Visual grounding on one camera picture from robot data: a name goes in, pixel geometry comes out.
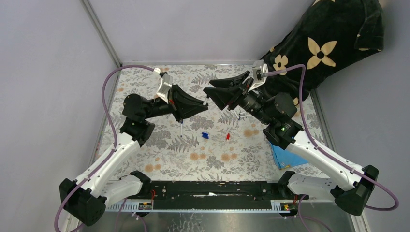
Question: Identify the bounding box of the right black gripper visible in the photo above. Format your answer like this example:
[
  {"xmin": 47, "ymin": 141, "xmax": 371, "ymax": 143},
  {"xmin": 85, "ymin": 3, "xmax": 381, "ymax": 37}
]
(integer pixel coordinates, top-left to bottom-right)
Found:
[{"xmin": 203, "ymin": 71, "xmax": 273, "ymax": 125}]

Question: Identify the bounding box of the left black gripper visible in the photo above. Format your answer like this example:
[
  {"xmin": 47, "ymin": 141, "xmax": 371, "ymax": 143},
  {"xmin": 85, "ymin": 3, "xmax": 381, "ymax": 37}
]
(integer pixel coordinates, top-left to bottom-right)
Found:
[{"xmin": 142, "ymin": 84, "xmax": 208, "ymax": 122}]

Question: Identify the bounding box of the white pen two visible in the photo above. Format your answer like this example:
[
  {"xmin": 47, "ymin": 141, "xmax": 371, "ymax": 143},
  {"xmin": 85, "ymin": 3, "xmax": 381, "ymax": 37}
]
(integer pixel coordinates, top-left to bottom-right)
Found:
[{"xmin": 180, "ymin": 119, "xmax": 183, "ymax": 138}]

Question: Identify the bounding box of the blue pen cap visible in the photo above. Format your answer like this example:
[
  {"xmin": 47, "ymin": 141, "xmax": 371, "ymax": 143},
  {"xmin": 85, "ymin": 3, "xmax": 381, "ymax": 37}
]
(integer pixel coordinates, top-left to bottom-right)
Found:
[{"xmin": 202, "ymin": 132, "xmax": 209, "ymax": 139}]

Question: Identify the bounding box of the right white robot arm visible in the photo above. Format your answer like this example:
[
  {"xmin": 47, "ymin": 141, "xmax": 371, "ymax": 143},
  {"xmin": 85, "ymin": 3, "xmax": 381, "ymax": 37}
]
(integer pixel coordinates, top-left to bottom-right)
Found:
[{"xmin": 204, "ymin": 72, "xmax": 379, "ymax": 216}]

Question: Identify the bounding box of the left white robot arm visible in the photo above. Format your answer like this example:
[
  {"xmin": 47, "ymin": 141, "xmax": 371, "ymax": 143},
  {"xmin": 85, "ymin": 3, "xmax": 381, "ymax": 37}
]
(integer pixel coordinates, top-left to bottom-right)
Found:
[{"xmin": 58, "ymin": 85, "xmax": 208, "ymax": 228}]

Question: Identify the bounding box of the floral patterned table mat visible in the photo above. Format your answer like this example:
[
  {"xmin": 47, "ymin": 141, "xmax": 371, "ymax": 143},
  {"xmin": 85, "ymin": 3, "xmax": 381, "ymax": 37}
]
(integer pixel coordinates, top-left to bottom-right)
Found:
[{"xmin": 93, "ymin": 64, "xmax": 336, "ymax": 182}]

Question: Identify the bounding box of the blue folded cloth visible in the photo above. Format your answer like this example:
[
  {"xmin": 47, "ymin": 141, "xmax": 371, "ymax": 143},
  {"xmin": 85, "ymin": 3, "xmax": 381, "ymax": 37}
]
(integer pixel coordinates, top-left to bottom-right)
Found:
[{"xmin": 270, "ymin": 144, "xmax": 309, "ymax": 170}]

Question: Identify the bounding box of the black floral blanket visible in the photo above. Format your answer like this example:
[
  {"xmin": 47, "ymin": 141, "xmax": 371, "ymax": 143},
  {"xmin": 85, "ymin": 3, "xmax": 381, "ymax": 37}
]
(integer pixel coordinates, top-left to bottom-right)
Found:
[{"xmin": 258, "ymin": 0, "xmax": 385, "ymax": 99}]

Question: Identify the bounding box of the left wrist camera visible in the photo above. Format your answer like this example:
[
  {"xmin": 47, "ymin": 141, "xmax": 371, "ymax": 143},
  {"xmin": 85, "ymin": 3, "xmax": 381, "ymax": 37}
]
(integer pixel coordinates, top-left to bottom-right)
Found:
[{"xmin": 154, "ymin": 68, "xmax": 173, "ymax": 103}]

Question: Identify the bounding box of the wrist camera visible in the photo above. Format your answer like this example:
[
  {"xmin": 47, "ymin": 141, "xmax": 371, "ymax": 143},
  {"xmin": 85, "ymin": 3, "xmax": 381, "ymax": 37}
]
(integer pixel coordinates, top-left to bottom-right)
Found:
[
  {"xmin": 154, "ymin": 68, "xmax": 173, "ymax": 103},
  {"xmin": 249, "ymin": 59, "xmax": 269, "ymax": 91}
]

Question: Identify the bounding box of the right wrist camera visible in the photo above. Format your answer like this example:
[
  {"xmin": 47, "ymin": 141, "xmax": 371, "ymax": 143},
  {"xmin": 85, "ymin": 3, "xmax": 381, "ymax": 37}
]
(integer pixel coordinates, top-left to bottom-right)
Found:
[{"xmin": 249, "ymin": 59, "xmax": 269, "ymax": 91}]

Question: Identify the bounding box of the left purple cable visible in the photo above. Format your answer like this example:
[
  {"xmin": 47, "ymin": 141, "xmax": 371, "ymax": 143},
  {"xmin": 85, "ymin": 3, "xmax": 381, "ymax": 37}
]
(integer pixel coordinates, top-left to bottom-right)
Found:
[{"xmin": 54, "ymin": 64, "xmax": 161, "ymax": 232}]

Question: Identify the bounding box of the purple cable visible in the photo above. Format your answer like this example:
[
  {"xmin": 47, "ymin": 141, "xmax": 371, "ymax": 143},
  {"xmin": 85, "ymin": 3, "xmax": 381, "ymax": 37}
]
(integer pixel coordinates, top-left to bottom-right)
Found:
[
  {"xmin": 264, "ymin": 64, "xmax": 400, "ymax": 212},
  {"xmin": 54, "ymin": 64, "xmax": 161, "ymax": 232}
]

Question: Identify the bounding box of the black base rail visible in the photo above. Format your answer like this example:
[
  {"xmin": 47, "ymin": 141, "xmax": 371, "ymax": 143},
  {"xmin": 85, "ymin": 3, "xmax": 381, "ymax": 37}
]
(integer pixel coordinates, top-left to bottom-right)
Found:
[{"xmin": 131, "ymin": 181, "xmax": 301, "ymax": 210}]

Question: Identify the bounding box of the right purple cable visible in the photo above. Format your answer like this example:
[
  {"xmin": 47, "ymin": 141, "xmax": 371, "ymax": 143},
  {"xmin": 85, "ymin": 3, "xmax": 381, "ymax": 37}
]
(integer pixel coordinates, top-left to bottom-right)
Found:
[{"xmin": 264, "ymin": 64, "xmax": 400, "ymax": 212}]

